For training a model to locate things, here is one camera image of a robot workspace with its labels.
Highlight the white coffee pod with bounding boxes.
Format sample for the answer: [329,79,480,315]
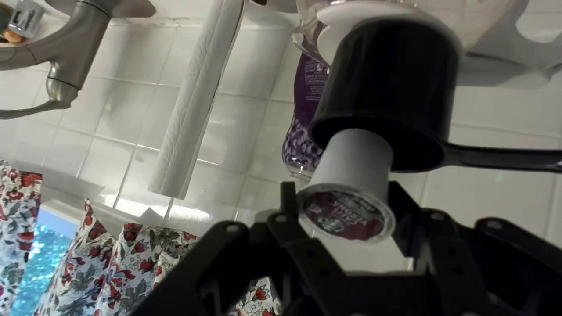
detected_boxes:
[294,127,396,244]

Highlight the black measuring cup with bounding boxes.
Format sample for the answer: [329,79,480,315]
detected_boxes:
[307,14,562,176]

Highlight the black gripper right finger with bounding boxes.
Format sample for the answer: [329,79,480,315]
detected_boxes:
[384,179,562,316]

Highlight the white paper towel roll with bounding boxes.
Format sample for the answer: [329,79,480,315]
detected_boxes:
[145,0,245,202]

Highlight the brushed metal faucet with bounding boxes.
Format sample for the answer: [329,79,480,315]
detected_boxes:
[0,0,157,123]

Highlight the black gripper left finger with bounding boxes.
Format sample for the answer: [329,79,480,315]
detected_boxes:
[129,179,354,316]

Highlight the floral curtain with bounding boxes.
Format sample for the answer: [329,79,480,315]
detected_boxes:
[0,160,284,316]

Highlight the purple soap bottle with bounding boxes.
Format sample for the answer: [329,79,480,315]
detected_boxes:
[280,51,329,181]

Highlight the glass coffee carafe white handle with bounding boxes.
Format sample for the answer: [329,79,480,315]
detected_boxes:
[291,0,562,92]

